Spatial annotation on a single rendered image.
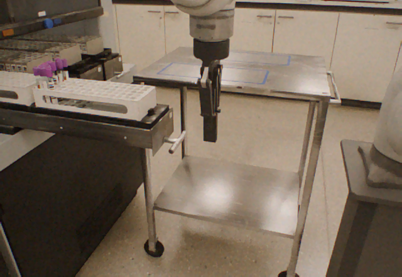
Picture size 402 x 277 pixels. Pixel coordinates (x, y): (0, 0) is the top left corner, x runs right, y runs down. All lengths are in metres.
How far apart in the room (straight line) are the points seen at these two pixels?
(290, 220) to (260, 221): 0.11
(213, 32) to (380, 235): 0.61
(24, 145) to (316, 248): 1.26
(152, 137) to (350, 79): 2.54
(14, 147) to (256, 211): 0.87
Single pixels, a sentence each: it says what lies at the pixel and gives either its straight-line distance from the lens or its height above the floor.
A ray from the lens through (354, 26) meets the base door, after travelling 3.00.
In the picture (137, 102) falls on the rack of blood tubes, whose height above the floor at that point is 0.86.
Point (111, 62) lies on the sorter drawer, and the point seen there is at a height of 0.80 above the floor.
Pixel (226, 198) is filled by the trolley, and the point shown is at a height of 0.28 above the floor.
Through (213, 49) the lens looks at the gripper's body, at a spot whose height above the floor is 0.99.
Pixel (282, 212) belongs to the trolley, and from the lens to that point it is 1.33.
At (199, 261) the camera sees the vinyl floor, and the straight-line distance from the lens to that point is 1.49.
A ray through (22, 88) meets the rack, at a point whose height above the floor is 0.86.
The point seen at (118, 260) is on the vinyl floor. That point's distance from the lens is 1.53.
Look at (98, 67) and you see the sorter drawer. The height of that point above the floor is 0.80.
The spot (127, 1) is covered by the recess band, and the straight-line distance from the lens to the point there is 3.40.
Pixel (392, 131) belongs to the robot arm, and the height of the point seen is 0.83.
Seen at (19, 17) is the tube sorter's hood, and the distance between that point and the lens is 1.08.
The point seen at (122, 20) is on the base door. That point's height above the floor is 0.67.
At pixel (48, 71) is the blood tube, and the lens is 0.84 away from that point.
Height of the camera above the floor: 1.13
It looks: 26 degrees down
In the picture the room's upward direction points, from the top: straight up
